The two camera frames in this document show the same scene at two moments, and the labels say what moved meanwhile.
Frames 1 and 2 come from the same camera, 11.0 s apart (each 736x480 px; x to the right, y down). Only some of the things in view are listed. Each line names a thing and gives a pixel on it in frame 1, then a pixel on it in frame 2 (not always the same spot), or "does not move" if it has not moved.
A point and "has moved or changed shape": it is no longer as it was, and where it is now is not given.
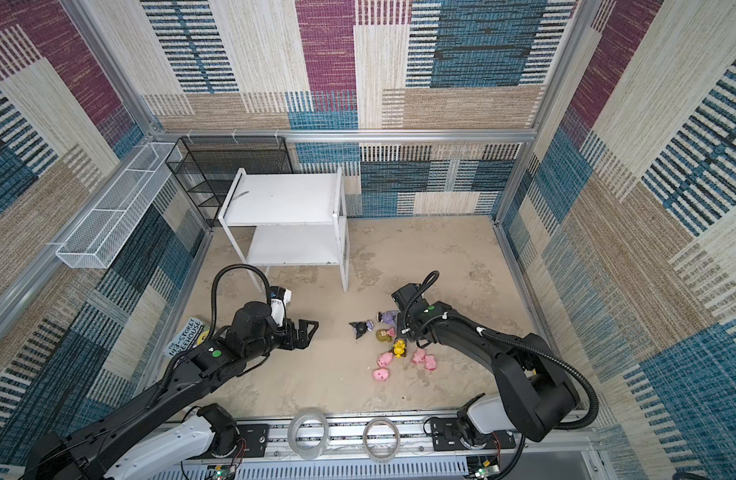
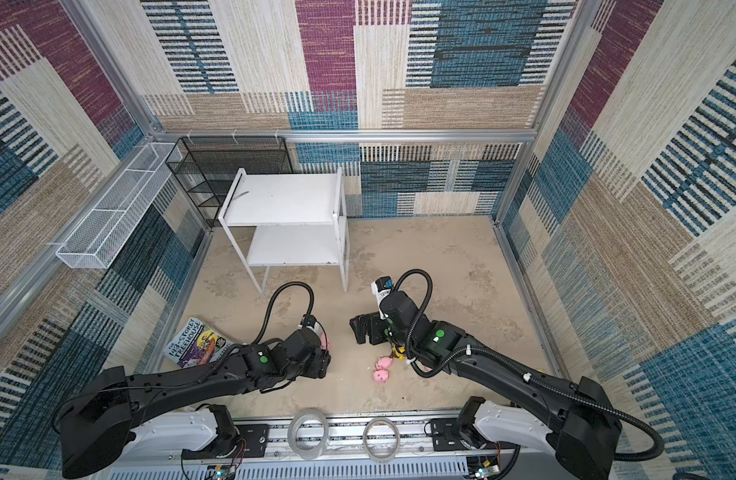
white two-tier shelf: [288, 219] does not move
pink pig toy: [385, 359] does not move
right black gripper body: [404, 327] to [389, 333]
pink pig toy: [419, 356] has moved or changed shape
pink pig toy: [380, 374] does not move
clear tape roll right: [367, 449] does not move
